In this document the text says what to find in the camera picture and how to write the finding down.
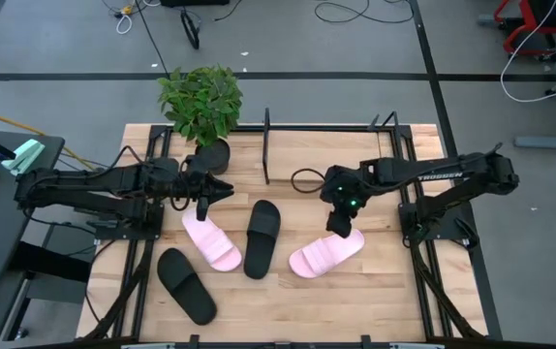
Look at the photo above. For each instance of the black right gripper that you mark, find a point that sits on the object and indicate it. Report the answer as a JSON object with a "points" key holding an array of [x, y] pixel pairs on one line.
{"points": [[355, 186]]}

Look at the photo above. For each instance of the red and black cart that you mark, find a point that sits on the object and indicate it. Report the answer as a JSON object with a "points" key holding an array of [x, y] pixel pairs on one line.
{"points": [[549, 12]]}

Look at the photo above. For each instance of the black-framed wooden shoe shelf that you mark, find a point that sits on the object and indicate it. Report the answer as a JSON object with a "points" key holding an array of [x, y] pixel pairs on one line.
{"points": [[266, 145]]}

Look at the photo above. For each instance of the grey table foot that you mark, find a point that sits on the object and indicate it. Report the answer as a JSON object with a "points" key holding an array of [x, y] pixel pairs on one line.
{"points": [[549, 142]]}

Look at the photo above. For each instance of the mint green stapler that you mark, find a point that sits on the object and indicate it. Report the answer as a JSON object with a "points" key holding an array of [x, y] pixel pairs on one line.
{"points": [[23, 156]]}

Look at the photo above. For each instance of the black plant pot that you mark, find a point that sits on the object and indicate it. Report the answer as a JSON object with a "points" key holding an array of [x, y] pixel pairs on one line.
{"points": [[219, 157]]}

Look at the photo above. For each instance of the green leafy plant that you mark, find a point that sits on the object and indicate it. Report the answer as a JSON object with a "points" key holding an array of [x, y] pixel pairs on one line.
{"points": [[203, 104]]}

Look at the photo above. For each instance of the pink slide sandal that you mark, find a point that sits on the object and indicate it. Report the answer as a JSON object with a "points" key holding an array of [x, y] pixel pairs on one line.
{"points": [[212, 242], [321, 254]]}

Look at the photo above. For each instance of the black floor box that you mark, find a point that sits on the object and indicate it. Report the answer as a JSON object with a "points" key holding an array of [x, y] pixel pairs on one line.
{"points": [[193, 2]]}

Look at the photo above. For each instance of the black slide sandal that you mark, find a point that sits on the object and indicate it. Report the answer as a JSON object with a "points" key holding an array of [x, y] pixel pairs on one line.
{"points": [[261, 242], [186, 286]]}

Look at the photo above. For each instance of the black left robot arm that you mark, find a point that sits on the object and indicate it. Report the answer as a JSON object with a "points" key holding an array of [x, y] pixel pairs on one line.
{"points": [[89, 181]]}

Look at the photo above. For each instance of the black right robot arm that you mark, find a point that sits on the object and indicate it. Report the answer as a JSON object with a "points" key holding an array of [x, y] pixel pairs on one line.
{"points": [[433, 170]]}

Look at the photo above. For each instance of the black aluminium table frame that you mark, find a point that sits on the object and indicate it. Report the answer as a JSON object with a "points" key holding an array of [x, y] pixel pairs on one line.
{"points": [[403, 131]]}

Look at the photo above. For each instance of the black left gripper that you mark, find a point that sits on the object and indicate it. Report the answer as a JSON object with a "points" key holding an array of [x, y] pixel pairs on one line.
{"points": [[195, 184]]}

